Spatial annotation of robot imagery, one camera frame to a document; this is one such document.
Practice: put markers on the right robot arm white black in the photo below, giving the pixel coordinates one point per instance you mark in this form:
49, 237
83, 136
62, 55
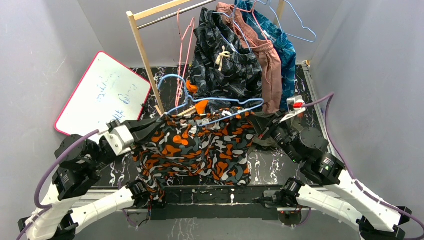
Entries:
371, 216

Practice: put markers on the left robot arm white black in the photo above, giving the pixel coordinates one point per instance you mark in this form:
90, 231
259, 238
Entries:
79, 161

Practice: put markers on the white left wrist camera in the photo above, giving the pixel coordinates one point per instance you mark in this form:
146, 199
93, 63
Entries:
119, 137

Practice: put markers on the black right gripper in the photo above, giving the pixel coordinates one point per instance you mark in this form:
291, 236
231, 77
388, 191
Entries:
263, 126

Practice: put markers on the pink wire hanger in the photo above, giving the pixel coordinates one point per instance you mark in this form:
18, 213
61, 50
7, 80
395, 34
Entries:
183, 58

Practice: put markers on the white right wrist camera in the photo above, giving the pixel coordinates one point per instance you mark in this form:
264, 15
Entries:
295, 107

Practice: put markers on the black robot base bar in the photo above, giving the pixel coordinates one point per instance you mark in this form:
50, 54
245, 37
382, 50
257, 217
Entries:
224, 202

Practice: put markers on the pink-framed whiteboard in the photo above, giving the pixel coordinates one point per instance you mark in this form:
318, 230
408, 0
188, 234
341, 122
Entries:
107, 91

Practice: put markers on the metal rack rod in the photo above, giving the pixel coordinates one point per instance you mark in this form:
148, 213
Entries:
174, 14

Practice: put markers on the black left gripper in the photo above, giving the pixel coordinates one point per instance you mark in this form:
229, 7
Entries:
142, 130

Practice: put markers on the pink shorts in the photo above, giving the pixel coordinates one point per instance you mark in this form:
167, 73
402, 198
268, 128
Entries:
265, 53

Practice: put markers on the wooden clothes rack frame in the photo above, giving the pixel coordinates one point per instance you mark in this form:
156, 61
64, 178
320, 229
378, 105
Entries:
132, 19

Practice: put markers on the dark leaf-pattern shorts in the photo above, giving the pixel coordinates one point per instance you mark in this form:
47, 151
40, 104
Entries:
222, 67

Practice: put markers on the orange camouflage shorts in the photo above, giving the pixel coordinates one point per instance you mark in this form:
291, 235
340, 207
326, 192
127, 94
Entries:
212, 145

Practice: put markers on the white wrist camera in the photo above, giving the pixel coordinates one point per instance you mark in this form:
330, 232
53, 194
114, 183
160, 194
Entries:
119, 137
295, 107

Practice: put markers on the teal patterned shorts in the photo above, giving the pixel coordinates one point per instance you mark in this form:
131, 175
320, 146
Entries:
284, 49

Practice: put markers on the pink hanger holding shorts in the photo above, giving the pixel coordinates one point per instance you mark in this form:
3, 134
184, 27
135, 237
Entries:
249, 9

